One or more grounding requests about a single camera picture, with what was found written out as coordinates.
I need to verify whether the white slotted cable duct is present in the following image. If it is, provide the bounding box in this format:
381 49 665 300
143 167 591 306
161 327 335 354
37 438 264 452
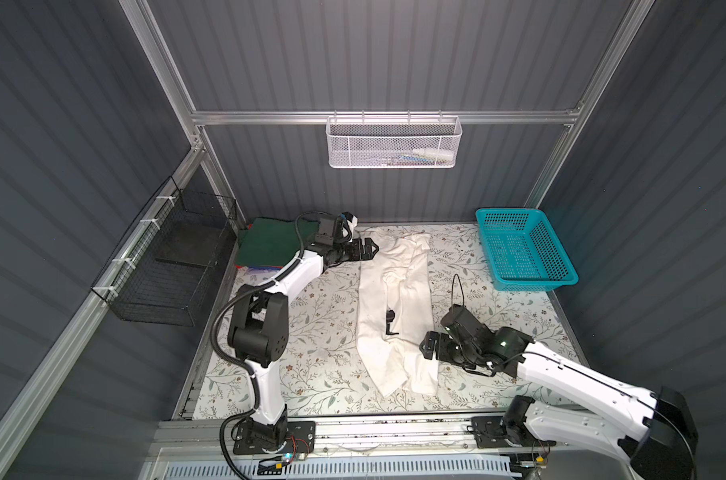
161 454 523 480

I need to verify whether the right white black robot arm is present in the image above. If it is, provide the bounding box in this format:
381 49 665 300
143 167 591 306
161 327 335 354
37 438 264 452
420 304 699 479

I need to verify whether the white bottle in basket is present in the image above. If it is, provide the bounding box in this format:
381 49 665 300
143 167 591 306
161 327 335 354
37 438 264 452
412 147 455 163

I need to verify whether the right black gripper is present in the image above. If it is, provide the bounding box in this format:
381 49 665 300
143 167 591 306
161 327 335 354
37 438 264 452
416 328 475 367

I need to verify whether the white wire mesh basket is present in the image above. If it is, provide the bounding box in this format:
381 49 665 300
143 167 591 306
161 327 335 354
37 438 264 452
325 114 463 169

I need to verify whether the teal plastic basket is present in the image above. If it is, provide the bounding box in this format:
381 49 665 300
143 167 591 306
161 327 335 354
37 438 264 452
476 208 579 292

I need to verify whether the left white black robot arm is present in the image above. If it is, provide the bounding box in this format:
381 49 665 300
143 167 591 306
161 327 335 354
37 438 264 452
210 211 379 452

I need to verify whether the white t shirt with print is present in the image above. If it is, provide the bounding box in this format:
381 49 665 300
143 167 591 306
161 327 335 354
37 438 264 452
356 231 439 397

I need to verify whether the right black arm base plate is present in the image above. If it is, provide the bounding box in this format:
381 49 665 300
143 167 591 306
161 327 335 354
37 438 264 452
466 415 537 449

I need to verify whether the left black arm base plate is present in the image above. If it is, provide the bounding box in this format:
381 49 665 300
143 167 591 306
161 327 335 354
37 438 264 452
232 419 317 455

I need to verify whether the black wire mesh basket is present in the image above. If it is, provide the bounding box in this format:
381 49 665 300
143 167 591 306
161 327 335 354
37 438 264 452
92 180 239 327

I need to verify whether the folded green t shirt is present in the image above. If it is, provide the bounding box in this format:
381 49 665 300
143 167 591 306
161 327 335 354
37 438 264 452
235 217 301 269

